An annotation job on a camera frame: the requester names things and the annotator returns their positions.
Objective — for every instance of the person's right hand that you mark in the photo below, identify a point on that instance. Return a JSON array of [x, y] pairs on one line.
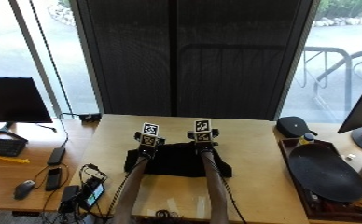
[[205, 146]]

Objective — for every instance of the person's left hand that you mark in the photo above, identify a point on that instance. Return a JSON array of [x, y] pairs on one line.
[[149, 151]]

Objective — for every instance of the black cloth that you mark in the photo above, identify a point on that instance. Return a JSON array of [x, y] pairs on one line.
[[177, 161]]

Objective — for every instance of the white marker cube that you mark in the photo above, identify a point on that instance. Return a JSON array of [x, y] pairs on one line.
[[150, 134], [204, 130]]

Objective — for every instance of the black plug adapter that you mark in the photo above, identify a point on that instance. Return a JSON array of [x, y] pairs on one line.
[[91, 117]]

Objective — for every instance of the smartphone with lit screen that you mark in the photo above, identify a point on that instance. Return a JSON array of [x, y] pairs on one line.
[[95, 194]]

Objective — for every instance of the black power brick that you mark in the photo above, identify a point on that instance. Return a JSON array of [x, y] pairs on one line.
[[56, 156]]

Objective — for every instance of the black zip case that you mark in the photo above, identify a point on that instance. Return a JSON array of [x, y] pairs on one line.
[[294, 126]]

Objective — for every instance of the small black box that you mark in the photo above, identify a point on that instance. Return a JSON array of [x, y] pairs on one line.
[[69, 193]]

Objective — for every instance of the black phone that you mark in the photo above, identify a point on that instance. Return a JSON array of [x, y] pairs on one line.
[[53, 179]]

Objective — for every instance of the yellow bottle with black cap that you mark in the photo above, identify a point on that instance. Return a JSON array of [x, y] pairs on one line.
[[307, 139]]

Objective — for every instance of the dark roller blind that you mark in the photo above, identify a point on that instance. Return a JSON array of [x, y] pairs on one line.
[[214, 62]]

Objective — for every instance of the dark wooden tray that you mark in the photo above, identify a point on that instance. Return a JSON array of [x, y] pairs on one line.
[[303, 193]]

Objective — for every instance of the black oval plate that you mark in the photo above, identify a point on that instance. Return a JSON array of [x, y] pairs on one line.
[[326, 172]]

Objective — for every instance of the grey computer mouse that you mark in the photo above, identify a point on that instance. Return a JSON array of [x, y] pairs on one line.
[[24, 189]]

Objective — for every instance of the yellow flat tool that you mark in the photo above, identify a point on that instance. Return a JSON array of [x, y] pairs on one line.
[[11, 159]]

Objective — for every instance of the small white object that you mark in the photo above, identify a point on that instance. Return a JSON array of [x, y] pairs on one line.
[[351, 157]]

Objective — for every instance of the black keyboard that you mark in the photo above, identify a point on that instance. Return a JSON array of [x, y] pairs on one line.
[[3, 146]]

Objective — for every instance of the black monitor stand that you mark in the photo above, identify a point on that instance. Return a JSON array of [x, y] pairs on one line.
[[6, 132]]

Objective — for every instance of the black computer monitor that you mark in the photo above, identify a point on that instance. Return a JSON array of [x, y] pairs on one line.
[[11, 99]]

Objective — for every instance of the grey metal bike rack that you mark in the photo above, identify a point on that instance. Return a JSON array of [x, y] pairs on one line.
[[348, 81]]

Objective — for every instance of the grey window frame post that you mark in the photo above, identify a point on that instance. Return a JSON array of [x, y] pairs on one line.
[[34, 59]]

